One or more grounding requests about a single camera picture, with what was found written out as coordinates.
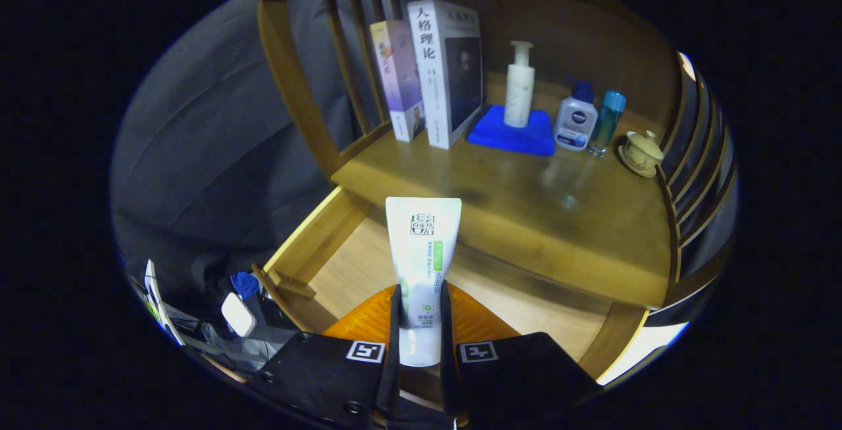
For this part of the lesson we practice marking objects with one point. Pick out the clear bottle with teal cap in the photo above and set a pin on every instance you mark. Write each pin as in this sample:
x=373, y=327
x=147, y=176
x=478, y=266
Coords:
x=606, y=124

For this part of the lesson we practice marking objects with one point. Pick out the small blue rag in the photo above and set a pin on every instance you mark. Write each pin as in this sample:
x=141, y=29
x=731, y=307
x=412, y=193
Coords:
x=245, y=284

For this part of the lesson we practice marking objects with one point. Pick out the ceramic lidded teacup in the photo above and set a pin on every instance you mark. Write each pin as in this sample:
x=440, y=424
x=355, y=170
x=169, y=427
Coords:
x=643, y=154

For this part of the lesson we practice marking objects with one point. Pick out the white pump bottle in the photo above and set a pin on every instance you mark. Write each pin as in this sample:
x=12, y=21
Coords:
x=519, y=95

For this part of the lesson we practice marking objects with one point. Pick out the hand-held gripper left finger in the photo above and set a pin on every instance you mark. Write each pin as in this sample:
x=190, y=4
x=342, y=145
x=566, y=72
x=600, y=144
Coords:
x=329, y=377

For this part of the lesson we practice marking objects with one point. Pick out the wooden drawer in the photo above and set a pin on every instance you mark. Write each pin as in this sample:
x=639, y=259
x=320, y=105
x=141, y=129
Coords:
x=355, y=265

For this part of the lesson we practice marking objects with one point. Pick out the purple book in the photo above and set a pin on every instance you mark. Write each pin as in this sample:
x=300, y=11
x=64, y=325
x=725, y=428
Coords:
x=398, y=81

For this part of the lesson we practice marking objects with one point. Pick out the white cleanser tube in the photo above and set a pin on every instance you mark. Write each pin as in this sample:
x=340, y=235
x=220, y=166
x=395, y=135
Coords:
x=421, y=252

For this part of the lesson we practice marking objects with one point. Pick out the wooden countertop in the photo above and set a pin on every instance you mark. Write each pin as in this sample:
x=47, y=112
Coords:
x=526, y=206

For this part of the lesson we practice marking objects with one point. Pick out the black backdrop cloth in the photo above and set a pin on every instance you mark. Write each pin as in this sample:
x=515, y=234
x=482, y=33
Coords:
x=210, y=141

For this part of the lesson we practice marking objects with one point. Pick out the white board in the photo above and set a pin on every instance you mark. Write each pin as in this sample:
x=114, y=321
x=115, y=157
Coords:
x=644, y=344

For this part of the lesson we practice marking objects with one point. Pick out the blue folded cloth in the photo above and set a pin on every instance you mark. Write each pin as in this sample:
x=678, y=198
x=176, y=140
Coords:
x=520, y=139

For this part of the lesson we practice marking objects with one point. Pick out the white flat device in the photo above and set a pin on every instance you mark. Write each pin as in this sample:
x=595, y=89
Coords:
x=238, y=315

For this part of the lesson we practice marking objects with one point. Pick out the white bottle with blue cap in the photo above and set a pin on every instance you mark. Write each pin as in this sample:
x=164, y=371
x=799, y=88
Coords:
x=575, y=121

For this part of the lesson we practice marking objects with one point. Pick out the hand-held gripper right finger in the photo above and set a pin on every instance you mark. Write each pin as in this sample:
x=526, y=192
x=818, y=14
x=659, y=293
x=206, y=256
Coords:
x=520, y=377

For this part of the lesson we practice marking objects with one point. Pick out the thick white book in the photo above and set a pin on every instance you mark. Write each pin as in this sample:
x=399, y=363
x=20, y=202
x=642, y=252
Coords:
x=434, y=75

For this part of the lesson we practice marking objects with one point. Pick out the wooden cabinet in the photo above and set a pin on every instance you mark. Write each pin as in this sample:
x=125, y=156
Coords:
x=296, y=88

